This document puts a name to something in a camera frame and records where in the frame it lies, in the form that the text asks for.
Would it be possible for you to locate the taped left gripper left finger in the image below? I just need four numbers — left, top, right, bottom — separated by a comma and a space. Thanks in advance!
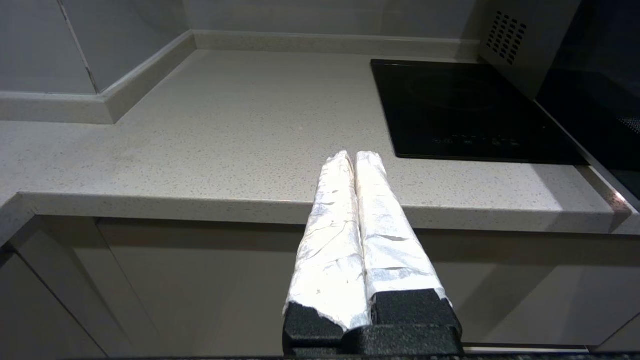
282, 150, 372, 354

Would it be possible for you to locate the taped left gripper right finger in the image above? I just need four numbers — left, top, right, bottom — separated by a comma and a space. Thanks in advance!
354, 150, 462, 329

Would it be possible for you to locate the beige cabinet door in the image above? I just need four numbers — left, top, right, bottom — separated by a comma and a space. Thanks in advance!
96, 219, 640, 358
15, 216, 171, 360

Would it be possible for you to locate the black induction cooktop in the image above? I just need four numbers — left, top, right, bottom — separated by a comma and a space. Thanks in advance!
370, 59, 591, 166

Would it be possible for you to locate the beige cabinet corner panel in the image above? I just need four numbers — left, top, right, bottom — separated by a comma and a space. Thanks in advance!
0, 247, 103, 360

